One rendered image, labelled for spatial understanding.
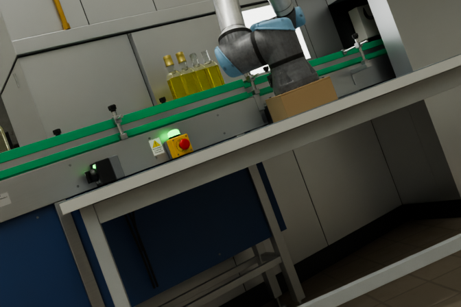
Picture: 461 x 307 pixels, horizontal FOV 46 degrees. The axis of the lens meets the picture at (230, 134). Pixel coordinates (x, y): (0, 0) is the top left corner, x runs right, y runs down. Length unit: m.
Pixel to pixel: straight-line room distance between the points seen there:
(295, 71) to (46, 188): 0.88
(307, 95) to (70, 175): 0.82
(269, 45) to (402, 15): 1.21
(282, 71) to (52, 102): 0.97
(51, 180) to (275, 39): 0.86
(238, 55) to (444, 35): 1.49
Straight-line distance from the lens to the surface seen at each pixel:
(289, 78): 1.69
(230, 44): 1.76
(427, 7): 2.97
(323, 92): 1.69
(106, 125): 1.97
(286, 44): 1.71
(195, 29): 2.52
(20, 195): 1.86
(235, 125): 2.15
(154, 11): 2.48
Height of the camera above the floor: 0.75
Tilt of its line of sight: level
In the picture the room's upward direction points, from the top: 20 degrees counter-clockwise
